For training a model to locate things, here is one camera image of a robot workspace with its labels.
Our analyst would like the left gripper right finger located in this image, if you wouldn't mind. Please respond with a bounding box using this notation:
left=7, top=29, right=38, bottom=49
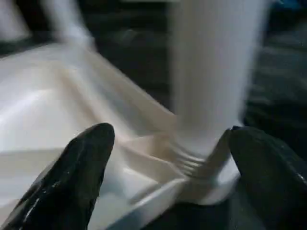
left=226, top=126, right=307, bottom=230

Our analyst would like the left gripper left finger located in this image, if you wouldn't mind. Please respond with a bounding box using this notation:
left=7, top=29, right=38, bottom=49
left=0, top=122, right=115, bottom=230

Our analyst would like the white plastic table top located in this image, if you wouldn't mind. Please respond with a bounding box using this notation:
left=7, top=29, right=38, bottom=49
left=0, top=43, right=242, bottom=230

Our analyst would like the black work mat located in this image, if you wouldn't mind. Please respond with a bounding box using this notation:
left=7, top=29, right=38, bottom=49
left=0, top=0, right=307, bottom=230

